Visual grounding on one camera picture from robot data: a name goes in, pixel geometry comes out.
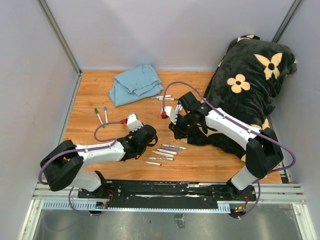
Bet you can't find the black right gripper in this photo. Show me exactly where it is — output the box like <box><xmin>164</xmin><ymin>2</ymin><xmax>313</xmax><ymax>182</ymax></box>
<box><xmin>168</xmin><ymin>111</ymin><xmax>196</xmax><ymax>140</ymax></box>

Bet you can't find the grey marker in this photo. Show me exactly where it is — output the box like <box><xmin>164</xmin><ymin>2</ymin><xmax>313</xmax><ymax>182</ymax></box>
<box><xmin>160</xmin><ymin>147</ymin><xmax>182</xmax><ymax>151</ymax></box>

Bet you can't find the pink cap marker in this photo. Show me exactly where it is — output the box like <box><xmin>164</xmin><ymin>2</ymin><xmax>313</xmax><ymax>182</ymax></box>
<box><xmin>157</xmin><ymin>148</ymin><xmax>178</xmax><ymax>155</ymax></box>

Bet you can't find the black marker without cap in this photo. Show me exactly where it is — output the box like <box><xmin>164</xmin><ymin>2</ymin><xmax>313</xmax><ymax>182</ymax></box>
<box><xmin>144</xmin><ymin>161</ymin><xmax>162</xmax><ymax>166</ymax></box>

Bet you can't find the peach cap marker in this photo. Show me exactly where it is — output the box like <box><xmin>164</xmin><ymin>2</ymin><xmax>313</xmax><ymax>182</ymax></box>
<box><xmin>152</xmin><ymin>151</ymin><xmax>174</xmax><ymax>158</ymax></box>

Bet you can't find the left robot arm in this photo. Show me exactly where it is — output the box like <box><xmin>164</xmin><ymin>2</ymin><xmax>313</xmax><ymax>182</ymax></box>
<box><xmin>38</xmin><ymin>124</ymin><xmax>158</xmax><ymax>198</ymax></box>

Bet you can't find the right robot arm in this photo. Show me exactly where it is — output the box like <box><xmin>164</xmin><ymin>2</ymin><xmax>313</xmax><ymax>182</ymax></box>
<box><xmin>161</xmin><ymin>92</ymin><xmax>284</xmax><ymax>200</ymax></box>

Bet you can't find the lilac cap marker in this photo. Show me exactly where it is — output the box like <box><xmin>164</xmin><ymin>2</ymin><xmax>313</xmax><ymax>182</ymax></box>
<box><xmin>151</xmin><ymin>94</ymin><xmax>172</xmax><ymax>100</ymax></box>

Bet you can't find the dark green cap marker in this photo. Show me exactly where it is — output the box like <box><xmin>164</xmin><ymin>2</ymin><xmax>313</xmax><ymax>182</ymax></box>
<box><xmin>94</xmin><ymin>108</ymin><xmax>105</xmax><ymax>128</ymax></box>

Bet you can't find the light blue folded cloth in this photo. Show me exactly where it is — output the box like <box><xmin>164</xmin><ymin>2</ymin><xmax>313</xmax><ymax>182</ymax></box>
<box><xmin>108</xmin><ymin>64</ymin><xmax>164</xmax><ymax>107</ymax></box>

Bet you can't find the black floral plush blanket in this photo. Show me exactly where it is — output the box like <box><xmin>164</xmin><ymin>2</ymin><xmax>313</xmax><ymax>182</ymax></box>
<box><xmin>184</xmin><ymin>34</ymin><xmax>298</xmax><ymax>161</ymax></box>

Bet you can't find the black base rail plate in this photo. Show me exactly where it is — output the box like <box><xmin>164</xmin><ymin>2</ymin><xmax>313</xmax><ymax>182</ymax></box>
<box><xmin>77</xmin><ymin>180</ymin><xmax>257</xmax><ymax>210</ymax></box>

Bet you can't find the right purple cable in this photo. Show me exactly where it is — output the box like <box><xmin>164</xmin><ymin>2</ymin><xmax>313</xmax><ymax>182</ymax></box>
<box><xmin>161</xmin><ymin>81</ymin><xmax>297</xmax><ymax>221</ymax></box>

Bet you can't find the aluminium frame rail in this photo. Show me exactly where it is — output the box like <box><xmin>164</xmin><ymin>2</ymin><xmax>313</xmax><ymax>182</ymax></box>
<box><xmin>254</xmin><ymin>183</ymin><xmax>305</xmax><ymax>201</ymax></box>

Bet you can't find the left corner metal post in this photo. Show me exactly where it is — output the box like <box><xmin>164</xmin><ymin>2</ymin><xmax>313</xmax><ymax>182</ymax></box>
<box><xmin>36</xmin><ymin>0</ymin><xmax>83</xmax><ymax>76</ymax></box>

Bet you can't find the corner metal post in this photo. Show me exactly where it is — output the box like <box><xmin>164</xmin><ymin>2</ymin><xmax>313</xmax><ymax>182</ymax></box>
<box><xmin>36</xmin><ymin>0</ymin><xmax>83</xmax><ymax>76</ymax></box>
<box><xmin>271</xmin><ymin>0</ymin><xmax>304</xmax><ymax>43</ymax></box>

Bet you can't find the right corner metal post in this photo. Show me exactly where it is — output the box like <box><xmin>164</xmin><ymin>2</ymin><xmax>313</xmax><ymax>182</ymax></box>
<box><xmin>271</xmin><ymin>0</ymin><xmax>304</xmax><ymax>43</ymax></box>

